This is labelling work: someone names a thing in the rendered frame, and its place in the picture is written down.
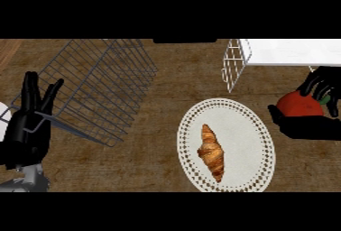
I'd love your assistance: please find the white oval placemat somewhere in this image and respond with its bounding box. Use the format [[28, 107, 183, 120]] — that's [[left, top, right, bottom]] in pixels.
[[175, 97, 277, 193]]

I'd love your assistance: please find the grey wire tiered shelf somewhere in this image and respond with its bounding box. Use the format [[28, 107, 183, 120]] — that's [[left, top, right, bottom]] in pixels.
[[8, 38, 159, 148]]

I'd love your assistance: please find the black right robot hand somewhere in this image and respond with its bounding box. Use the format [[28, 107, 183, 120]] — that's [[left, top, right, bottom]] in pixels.
[[265, 65, 341, 142]]

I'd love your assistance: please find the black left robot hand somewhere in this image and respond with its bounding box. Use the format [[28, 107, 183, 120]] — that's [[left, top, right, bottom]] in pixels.
[[0, 70, 64, 171]]

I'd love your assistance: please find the white wire basket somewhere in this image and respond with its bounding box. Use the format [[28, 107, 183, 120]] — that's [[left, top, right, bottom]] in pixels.
[[221, 38, 252, 94]]

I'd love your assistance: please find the white flat block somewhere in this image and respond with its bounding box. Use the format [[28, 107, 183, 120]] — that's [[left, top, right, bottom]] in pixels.
[[239, 38, 341, 68]]

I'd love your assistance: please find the red bell pepper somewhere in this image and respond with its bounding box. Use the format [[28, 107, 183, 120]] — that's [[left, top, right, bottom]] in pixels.
[[274, 90, 333, 118]]

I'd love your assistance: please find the golden brown croissant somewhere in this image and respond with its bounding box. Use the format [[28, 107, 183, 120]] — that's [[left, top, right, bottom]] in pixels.
[[196, 123, 225, 184]]

